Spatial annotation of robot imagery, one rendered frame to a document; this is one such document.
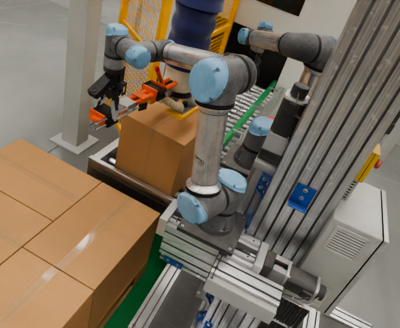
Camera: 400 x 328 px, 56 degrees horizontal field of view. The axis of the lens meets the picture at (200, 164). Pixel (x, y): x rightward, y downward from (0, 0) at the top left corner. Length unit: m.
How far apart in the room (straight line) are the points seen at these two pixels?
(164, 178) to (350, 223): 1.09
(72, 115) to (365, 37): 2.50
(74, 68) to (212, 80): 2.14
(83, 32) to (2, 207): 1.41
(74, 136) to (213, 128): 2.36
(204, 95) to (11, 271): 1.19
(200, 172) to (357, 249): 0.67
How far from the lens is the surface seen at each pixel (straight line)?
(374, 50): 1.22
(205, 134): 1.09
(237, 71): 1.06
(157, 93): 1.77
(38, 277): 1.81
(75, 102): 3.18
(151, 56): 1.37
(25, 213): 2.06
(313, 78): 1.69
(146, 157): 2.14
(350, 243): 1.49
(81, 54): 2.98
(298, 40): 1.60
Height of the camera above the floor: 2.02
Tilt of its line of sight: 35 degrees down
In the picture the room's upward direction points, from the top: 18 degrees clockwise
